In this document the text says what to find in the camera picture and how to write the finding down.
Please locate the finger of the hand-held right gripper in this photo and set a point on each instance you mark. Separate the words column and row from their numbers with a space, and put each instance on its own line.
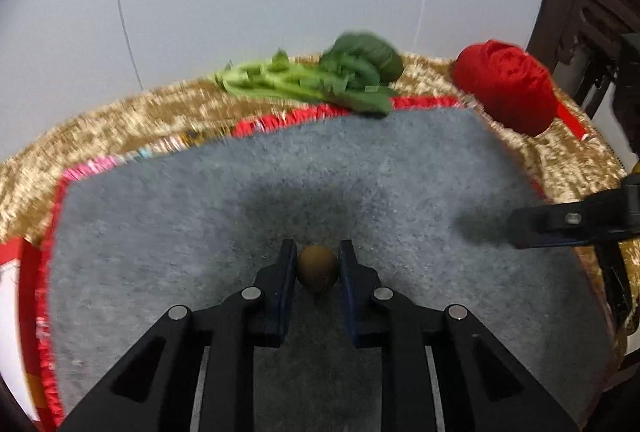
column 615, row 282
column 570, row 219

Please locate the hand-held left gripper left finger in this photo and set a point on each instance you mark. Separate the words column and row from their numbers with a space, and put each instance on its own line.
column 286, row 282

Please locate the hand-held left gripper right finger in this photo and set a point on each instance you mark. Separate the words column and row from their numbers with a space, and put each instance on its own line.
column 349, row 282

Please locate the brown longan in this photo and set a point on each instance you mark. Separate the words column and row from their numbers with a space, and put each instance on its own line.
column 318, row 268

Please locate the red box with white inside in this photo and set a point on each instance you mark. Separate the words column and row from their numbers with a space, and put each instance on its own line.
column 10, row 292

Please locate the carved dark wooden furniture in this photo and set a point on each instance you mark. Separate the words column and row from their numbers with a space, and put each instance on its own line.
column 575, row 12

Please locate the grey mat with red trim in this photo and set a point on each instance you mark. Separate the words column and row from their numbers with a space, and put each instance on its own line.
column 175, row 222

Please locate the red cloth bundle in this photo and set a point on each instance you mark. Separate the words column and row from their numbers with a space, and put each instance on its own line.
column 505, row 82

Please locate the green leafy vegetable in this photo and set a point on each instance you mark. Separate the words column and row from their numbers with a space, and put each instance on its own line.
column 360, row 62

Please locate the golden velvet cloth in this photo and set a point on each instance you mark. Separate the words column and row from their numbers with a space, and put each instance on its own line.
column 100, row 122

